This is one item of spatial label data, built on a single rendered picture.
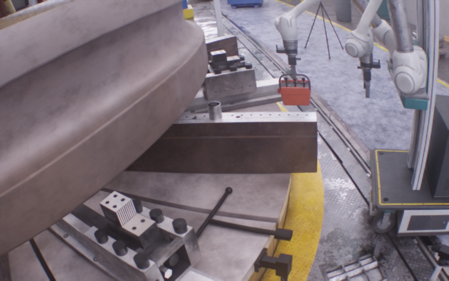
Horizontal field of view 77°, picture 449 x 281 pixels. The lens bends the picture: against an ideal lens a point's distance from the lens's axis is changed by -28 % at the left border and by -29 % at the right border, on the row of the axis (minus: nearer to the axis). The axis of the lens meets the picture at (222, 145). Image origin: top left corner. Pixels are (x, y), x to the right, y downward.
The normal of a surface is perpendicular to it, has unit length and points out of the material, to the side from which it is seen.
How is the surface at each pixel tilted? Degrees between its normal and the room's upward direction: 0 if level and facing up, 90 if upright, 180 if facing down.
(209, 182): 0
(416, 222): 90
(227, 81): 90
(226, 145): 90
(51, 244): 0
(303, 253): 0
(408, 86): 96
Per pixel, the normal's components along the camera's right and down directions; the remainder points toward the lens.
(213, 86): 0.19, 0.47
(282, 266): -0.44, 0.50
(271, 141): -0.19, 0.51
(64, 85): 0.83, 0.18
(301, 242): -0.13, -0.86
